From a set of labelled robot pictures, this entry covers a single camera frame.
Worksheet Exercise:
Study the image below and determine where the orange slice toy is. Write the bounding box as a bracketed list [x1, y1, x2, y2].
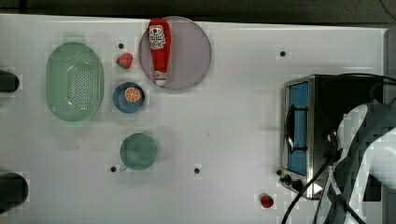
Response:
[124, 87, 143, 103]

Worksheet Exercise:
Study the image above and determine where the black object upper left edge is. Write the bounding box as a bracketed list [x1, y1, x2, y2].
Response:
[0, 70, 20, 92]

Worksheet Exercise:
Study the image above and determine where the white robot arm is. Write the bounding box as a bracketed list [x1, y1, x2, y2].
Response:
[314, 104, 395, 224]

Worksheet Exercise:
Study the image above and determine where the silver black toaster oven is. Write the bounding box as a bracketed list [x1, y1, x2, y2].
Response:
[278, 74, 384, 200]

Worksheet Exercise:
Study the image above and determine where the red strawberry near oven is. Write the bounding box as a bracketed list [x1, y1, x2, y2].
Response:
[260, 193, 274, 209]

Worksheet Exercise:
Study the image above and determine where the blue small bowl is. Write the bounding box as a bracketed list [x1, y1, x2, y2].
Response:
[112, 82, 146, 114]

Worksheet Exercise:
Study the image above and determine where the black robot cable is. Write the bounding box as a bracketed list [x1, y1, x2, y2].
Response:
[280, 73, 396, 224]

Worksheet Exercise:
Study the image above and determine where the green perforated colander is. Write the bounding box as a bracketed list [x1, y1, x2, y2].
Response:
[45, 42, 104, 121]

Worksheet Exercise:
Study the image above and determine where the green round cup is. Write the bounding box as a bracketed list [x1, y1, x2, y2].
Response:
[120, 133, 158, 172]

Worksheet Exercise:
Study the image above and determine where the red ketchup bottle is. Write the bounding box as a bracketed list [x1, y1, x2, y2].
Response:
[148, 18, 172, 87]

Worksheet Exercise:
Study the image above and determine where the black object lower left edge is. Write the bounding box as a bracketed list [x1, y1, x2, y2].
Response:
[0, 173, 29, 214]

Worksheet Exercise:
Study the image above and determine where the red strawberry near plate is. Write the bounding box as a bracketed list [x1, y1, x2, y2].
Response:
[116, 52, 134, 69]

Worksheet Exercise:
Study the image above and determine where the black object edge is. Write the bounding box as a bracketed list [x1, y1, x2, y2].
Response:
[0, 70, 20, 92]
[0, 173, 29, 214]

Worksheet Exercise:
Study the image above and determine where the grey round plate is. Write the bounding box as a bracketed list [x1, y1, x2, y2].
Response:
[138, 16, 212, 91]

